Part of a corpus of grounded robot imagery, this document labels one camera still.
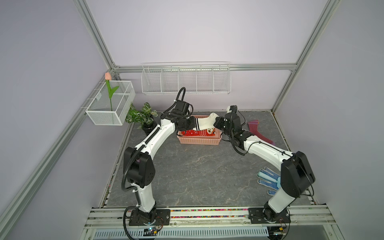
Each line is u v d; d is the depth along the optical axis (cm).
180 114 67
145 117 86
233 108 74
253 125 110
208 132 105
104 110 74
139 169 47
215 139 96
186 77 99
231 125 64
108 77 83
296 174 46
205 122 88
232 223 73
